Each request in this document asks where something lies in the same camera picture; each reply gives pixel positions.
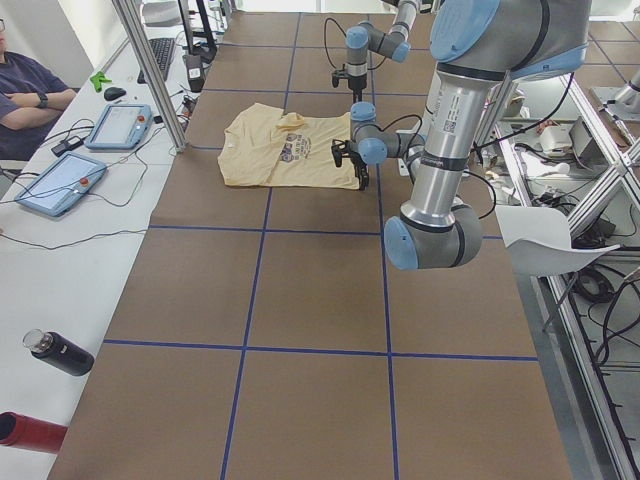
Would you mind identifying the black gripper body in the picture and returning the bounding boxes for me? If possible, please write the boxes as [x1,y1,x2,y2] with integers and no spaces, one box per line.
[348,140,369,179]
[348,75,365,91]

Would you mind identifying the beige long-sleeve printed shirt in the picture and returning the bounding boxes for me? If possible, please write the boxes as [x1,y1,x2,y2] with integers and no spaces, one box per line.
[218,103,360,190]

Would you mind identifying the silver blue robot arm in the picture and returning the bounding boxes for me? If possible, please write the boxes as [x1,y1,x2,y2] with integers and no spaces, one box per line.
[331,1,591,270]
[332,0,442,103]

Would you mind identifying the white curved chair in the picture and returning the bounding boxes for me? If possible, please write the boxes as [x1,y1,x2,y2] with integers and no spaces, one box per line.
[495,205,620,277]

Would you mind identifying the black keyboard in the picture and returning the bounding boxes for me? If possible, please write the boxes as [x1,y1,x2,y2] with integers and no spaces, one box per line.
[148,38,176,81]

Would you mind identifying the upper blue teach pendant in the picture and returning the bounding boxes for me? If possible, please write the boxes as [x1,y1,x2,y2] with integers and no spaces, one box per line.
[84,104,153,151]

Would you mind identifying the blue teach pendant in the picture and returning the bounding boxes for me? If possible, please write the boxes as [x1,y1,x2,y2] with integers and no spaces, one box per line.
[14,152,107,217]
[84,104,153,151]

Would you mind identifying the black computer mouse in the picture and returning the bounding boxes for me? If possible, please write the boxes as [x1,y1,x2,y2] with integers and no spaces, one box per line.
[103,87,127,101]

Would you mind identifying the green plastic tool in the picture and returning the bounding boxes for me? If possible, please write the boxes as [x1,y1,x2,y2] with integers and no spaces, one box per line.
[89,71,112,93]

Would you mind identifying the lower blue teach pendant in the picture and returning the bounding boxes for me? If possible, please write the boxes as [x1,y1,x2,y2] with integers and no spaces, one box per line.
[14,152,107,217]

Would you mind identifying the seated person in navy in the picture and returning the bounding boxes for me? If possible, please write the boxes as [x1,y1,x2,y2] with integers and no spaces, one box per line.
[1,26,76,161]

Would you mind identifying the black water bottle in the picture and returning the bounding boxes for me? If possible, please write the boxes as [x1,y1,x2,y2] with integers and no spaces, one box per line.
[23,329,94,376]

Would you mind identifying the red water bottle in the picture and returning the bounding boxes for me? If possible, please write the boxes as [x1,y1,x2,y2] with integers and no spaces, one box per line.
[1,412,68,454]

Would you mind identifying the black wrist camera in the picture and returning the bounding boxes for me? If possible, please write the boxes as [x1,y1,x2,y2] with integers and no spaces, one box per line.
[331,69,349,88]
[331,139,350,168]

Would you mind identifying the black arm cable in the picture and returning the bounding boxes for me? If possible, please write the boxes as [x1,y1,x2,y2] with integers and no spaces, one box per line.
[379,72,576,221]
[322,16,351,71]

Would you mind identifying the aluminium frame post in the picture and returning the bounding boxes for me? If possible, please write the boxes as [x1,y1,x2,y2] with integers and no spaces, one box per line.
[112,0,186,153]

